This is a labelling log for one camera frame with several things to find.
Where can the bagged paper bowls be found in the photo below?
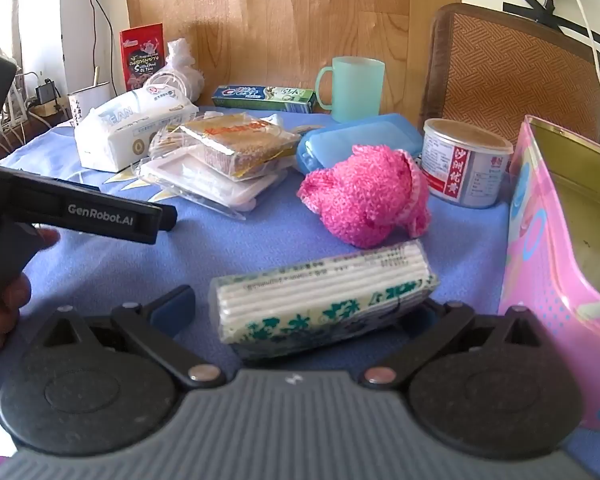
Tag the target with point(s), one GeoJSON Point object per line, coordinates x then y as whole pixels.
{"type": "Point", "coordinates": [182, 67]}

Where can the pink tin box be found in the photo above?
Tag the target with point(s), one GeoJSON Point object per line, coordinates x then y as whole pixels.
{"type": "Point", "coordinates": [540, 270]}

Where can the biscuit packet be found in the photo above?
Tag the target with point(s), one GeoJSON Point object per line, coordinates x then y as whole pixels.
{"type": "Point", "coordinates": [235, 142]}

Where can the black charger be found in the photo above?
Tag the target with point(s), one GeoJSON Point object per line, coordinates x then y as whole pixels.
{"type": "Point", "coordinates": [46, 92]}

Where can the black tape cross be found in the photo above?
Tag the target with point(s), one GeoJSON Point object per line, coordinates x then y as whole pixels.
{"type": "Point", "coordinates": [555, 15]}

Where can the cotton swab bag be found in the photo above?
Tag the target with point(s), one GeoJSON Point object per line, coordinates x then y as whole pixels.
{"type": "Point", "coordinates": [170, 142]}

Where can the wood-pattern vinyl sheet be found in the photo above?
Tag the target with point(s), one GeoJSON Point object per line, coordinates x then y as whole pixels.
{"type": "Point", "coordinates": [280, 20]}

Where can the green print tissue pack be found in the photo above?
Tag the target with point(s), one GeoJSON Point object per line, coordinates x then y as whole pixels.
{"type": "Point", "coordinates": [320, 300]}

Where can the toothpaste box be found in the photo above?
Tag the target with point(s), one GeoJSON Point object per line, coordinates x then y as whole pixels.
{"type": "Point", "coordinates": [260, 97]}

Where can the blue plastic case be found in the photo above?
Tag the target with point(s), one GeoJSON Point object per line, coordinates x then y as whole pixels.
{"type": "Point", "coordinates": [360, 135]}

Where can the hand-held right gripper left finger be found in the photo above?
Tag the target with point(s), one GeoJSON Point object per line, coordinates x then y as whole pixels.
{"type": "Point", "coordinates": [172, 305]}

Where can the white enamel mug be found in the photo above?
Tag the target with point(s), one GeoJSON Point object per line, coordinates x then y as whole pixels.
{"type": "Point", "coordinates": [87, 105]}

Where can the brown woven seat mat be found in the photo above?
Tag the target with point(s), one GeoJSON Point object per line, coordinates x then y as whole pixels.
{"type": "Point", "coordinates": [505, 70]}

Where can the red snack box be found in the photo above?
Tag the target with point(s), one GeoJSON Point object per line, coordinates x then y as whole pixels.
{"type": "Point", "coordinates": [142, 57]}

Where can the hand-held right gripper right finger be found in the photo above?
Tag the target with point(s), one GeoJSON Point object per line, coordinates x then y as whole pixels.
{"type": "Point", "coordinates": [450, 317]}

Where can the round tin can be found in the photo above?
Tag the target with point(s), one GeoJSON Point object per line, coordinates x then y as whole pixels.
{"type": "Point", "coordinates": [460, 170]}

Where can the green plastic cup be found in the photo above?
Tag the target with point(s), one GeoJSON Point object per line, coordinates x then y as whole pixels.
{"type": "Point", "coordinates": [355, 90]}

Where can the person's left hand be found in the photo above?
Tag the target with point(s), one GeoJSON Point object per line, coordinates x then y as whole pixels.
{"type": "Point", "coordinates": [5, 320]}

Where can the blue printed tablecloth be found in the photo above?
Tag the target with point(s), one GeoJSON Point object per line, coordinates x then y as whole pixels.
{"type": "Point", "coordinates": [130, 265]}

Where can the large white tissue pack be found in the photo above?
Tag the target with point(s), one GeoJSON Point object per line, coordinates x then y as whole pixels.
{"type": "Point", "coordinates": [120, 135]}

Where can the clear plastic box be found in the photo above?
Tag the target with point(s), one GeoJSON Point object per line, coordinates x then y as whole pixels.
{"type": "Point", "coordinates": [215, 187]}

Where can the pink knitted cloth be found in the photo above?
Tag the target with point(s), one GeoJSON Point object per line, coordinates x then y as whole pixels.
{"type": "Point", "coordinates": [365, 195]}

